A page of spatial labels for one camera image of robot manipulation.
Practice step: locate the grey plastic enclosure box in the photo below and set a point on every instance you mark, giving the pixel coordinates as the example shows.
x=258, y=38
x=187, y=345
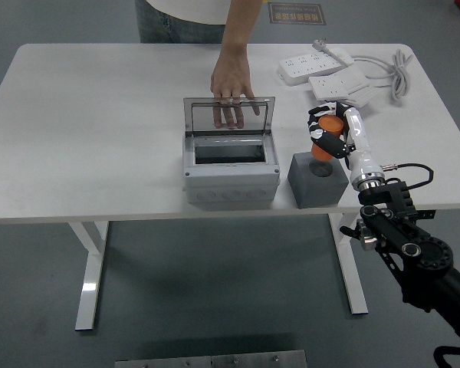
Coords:
x=230, y=180

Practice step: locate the white switch panel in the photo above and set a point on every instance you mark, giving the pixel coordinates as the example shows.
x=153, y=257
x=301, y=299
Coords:
x=370, y=94

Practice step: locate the orange cylindrical battery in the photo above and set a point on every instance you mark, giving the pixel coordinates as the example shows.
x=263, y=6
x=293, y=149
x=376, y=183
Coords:
x=329, y=124

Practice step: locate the black table control panel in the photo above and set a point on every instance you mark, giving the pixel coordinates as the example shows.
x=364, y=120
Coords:
x=427, y=214

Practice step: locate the person's left hand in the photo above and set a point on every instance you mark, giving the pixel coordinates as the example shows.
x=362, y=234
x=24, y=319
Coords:
x=232, y=76

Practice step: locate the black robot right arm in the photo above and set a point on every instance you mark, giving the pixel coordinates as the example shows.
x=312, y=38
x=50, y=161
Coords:
x=425, y=253

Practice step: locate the person's left forearm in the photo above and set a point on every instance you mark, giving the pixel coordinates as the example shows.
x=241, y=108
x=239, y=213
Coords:
x=239, y=27

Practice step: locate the grey block with round hole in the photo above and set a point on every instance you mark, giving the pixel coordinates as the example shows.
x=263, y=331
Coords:
x=310, y=188

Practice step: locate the dark floor sign yellow text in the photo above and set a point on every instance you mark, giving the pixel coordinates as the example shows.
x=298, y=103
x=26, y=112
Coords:
x=297, y=13

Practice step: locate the long white power strip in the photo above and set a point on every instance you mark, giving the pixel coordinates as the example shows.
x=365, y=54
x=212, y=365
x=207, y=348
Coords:
x=306, y=67

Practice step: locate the white table leg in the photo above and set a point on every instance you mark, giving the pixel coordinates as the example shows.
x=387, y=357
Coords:
x=352, y=280
x=90, y=276

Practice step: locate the white wall socket panel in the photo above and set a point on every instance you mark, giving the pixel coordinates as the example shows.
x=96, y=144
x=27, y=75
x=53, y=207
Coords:
x=333, y=84

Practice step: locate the white three-prong plug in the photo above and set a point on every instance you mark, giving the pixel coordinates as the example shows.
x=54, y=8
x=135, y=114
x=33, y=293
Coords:
x=320, y=43

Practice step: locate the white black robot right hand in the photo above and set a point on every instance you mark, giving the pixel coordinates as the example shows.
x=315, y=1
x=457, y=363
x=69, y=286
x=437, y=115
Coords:
x=358, y=142

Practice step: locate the transparent hinged box lid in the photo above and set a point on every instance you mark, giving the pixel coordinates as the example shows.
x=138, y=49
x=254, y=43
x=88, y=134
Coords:
x=188, y=115

